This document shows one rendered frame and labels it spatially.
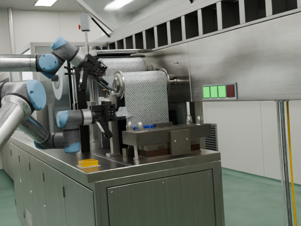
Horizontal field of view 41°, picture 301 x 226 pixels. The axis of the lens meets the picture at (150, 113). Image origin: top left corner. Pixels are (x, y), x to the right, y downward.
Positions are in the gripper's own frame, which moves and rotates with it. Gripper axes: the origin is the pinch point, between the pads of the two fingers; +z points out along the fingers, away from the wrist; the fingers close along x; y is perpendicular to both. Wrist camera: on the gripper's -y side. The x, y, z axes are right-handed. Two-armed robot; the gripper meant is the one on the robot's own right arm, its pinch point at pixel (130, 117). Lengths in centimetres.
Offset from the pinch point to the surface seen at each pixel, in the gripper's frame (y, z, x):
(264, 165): -89, 263, 201
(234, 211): -109, 159, 129
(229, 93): 8, 29, -41
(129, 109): 3.7, 0.0, -0.3
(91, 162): -17.1, -25.5, -13.4
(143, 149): -14.6, -1.0, -15.0
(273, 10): 38, 31, -67
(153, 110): 2.0, 13.2, -0.3
